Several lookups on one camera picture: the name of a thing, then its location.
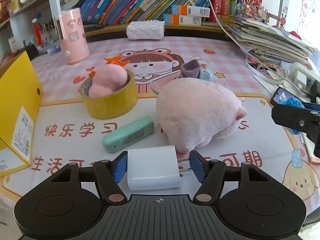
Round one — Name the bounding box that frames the blue cloth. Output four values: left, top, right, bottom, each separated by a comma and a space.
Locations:
278, 95, 305, 135

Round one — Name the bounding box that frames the mint green case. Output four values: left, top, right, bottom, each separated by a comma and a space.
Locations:
102, 115, 155, 153

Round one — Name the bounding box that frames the white power adapter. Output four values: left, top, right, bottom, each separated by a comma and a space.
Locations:
127, 146, 191, 193

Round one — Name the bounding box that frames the large pink plush pig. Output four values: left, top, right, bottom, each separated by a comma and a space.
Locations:
156, 78, 247, 154

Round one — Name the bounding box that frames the yellow tape roll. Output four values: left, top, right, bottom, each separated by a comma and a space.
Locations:
80, 70, 138, 120

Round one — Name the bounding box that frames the small pink plush toy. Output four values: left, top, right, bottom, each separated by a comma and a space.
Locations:
88, 55, 130, 98

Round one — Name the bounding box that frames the purple blue toy truck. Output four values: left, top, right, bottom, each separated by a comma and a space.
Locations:
179, 59, 214, 82

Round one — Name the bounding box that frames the black smartphone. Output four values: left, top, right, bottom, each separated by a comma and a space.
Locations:
271, 87, 312, 109

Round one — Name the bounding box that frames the white power strip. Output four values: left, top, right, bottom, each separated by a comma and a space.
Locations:
290, 62, 319, 104

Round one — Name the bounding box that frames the pink printed tablecloth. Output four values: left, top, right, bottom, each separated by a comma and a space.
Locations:
1, 37, 319, 213

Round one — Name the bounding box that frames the stack of papers and notebooks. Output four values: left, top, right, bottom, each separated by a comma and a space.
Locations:
228, 16, 315, 68

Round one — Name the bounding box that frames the yellow cardboard box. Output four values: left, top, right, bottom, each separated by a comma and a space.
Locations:
0, 52, 43, 177

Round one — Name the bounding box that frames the pink cylindrical dispenser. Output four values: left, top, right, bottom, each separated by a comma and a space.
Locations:
54, 8, 89, 64

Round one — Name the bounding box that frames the white quilted pouch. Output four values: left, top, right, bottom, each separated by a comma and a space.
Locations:
126, 20, 165, 40

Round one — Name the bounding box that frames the orange white box lower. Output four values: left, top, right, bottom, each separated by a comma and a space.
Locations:
163, 14, 202, 26

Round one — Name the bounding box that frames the orange white box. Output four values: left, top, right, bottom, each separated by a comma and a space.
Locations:
171, 4, 210, 18
163, 14, 202, 26

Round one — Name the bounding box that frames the orange white box upper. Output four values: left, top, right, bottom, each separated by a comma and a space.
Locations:
171, 4, 210, 18

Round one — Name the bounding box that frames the white bookshelf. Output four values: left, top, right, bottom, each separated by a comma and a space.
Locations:
49, 0, 287, 39

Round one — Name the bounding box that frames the white side shelf unit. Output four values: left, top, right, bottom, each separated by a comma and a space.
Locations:
1, 0, 57, 58

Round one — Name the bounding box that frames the white tape ring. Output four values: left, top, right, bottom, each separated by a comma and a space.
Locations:
246, 55, 286, 86

